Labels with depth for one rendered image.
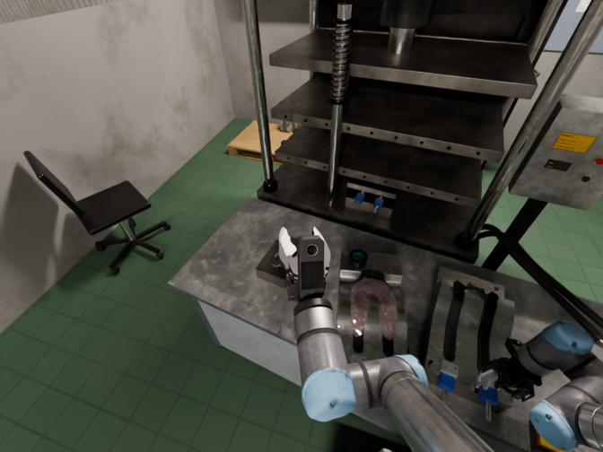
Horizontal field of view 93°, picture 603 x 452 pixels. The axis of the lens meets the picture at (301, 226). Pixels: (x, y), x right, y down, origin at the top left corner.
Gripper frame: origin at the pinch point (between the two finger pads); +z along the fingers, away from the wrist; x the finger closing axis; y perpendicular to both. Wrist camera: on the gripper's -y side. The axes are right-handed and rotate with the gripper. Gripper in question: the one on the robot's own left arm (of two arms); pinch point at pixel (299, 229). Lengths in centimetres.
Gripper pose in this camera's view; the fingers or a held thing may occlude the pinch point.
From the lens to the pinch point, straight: 64.1
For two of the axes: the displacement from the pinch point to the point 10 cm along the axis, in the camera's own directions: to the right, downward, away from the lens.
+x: 9.8, -0.2, 1.9
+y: -1.2, 7.2, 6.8
